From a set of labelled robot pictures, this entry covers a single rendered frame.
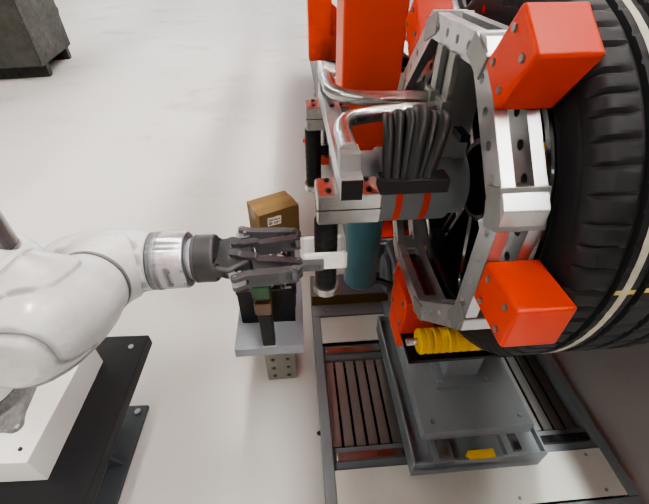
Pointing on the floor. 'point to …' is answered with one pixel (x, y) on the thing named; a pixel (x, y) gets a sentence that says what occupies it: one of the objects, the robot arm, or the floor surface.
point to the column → (285, 363)
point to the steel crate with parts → (24, 38)
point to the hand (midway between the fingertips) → (323, 251)
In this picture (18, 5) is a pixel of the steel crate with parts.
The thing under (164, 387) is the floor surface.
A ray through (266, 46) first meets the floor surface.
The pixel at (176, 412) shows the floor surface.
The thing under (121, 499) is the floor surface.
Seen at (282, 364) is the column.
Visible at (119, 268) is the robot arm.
